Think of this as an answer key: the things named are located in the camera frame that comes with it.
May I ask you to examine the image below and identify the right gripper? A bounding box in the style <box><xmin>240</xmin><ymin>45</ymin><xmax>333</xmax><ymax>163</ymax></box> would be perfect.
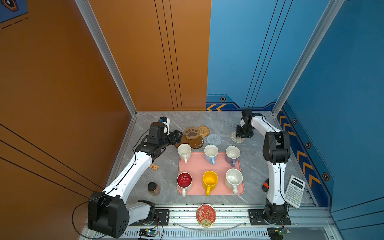
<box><xmin>235</xmin><ymin>124</ymin><xmax>253</xmax><ymax>138</ymax></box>

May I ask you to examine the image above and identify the white zigzag woven coaster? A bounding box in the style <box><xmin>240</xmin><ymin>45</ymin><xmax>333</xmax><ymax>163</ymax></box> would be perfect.
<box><xmin>231</xmin><ymin>131</ymin><xmax>246</xmax><ymax>143</ymax></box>

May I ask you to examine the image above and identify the blue grey woven coaster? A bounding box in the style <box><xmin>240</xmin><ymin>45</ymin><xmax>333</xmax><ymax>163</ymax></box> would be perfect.
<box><xmin>207</xmin><ymin>134</ymin><xmax>222</xmax><ymax>146</ymax></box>

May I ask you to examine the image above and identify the paw print cork coaster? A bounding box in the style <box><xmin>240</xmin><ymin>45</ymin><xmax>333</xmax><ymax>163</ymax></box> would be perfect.
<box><xmin>184</xmin><ymin>127</ymin><xmax>200</xmax><ymax>140</ymax></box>

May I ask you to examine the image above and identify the glossy dark brown coaster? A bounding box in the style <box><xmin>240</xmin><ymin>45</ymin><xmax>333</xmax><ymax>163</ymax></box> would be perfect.
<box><xmin>188</xmin><ymin>136</ymin><xmax>204</xmax><ymax>149</ymax></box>

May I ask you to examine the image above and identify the woven rattan coaster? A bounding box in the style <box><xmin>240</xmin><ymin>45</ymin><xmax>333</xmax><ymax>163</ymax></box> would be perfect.
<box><xmin>197</xmin><ymin>126</ymin><xmax>211</xmax><ymax>138</ymax></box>

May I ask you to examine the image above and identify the plain brown wooden coaster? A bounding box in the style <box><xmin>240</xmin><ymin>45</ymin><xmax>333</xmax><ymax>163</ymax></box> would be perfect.
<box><xmin>174</xmin><ymin>135</ymin><xmax>189</xmax><ymax>148</ymax></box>

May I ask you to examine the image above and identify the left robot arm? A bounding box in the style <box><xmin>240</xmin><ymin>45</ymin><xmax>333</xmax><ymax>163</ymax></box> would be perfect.
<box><xmin>88</xmin><ymin>117</ymin><xmax>183</xmax><ymax>238</ymax></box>

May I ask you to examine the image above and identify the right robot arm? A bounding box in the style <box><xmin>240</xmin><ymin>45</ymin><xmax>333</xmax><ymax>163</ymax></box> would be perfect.
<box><xmin>236</xmin><ymin>109</ymin><xmax>291</xmax><ymax>225</ymax></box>

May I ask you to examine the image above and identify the purple mug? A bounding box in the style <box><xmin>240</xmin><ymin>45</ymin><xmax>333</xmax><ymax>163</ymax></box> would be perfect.
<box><xmin>225</xmin><ymin>146</ymin><xmax>241</xmax><ymax>168</ymax></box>

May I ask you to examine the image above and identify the cream mug back left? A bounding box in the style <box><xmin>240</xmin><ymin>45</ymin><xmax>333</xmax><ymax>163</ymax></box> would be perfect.
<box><xmin>178</xmin><ymin>144</ymin><xmax>192</xmax><ymax>164</ymax></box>

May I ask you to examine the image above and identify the light blue mug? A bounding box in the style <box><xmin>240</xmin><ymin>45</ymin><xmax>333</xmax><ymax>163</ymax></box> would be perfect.
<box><xmin>204</xmin><ymin>145</ymin><xmax>219</xmax><ymax>165</ymax></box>

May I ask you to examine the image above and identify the white mug front right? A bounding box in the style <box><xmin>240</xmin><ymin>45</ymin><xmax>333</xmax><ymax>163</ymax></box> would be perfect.
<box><xmin>225</xmin><ymin>169</ymin><xmax>243</xmax><ymax>195</ymax></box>

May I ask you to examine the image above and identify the red mug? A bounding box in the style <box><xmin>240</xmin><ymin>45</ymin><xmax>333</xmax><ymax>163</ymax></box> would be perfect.
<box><xmin>177</xmin><ymin>172</ymin><xmax>193</xmax><ymax>197</ymax></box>

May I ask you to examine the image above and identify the brown spice jar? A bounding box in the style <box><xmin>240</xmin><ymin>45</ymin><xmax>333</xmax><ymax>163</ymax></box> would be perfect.
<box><xmin>148</xmin><ymin>182</ymin><xmax>161</xmax><ymax>196</ymax></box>

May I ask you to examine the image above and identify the black orange utility knife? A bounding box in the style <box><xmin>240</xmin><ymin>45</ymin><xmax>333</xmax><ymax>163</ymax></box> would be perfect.
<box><xmin>262</xmin><ymin>179</ymin><xmax>269</xmax><ymax>192</ymax></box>

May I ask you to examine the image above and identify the yellow mug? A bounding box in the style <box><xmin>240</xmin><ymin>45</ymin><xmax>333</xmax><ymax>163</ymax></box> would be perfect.
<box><xmin>203</xmin><ymin>171</ymin><xmax>219</xmax><ymax>196</ymax></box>

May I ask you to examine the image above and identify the white calculator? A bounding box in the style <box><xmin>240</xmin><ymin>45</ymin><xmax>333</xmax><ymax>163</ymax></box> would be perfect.
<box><xmin>285</xmin><ymin>175</ymin><xmax>306</xmax><ymax>209</ymax></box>

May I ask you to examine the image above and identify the left green circuit board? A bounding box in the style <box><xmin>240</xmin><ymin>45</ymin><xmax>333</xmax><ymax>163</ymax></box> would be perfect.
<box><xmin>138</xmin><ymin>229</ymin><xmax>159</xmax><ymax>240</ymax></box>

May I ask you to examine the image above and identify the right circuit board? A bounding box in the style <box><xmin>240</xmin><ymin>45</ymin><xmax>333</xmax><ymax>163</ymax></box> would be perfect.
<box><xmin>267</xmin><ymin>228</ymin><xmax>291</xmax><ymax>240</ymax></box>

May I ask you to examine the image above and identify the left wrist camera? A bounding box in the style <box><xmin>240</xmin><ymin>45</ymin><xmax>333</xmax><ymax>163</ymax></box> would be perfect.
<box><xmin>159</xmin><ymin>117</ymin><xmax>171</xmax><ymax>135</ymax></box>

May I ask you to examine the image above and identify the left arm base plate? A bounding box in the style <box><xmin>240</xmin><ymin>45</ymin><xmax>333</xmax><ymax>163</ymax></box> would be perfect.
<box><xmin>132</xmin><ymin>209</ymin><xmax>170</xmax><ymax>227</ymax></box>

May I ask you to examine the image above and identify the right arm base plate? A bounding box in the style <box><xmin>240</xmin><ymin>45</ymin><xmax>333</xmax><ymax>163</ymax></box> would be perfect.
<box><xmin>248</xmin><ymin>209</ymin><xmax>292</xmax><ymax>226</ymax></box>

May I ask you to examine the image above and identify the aluminium front rail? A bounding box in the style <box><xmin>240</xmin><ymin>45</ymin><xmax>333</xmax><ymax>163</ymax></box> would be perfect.
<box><xmin>118</xmin><ymin>204</ymin><xmax>343</xmax><ymax>240</ymax></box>

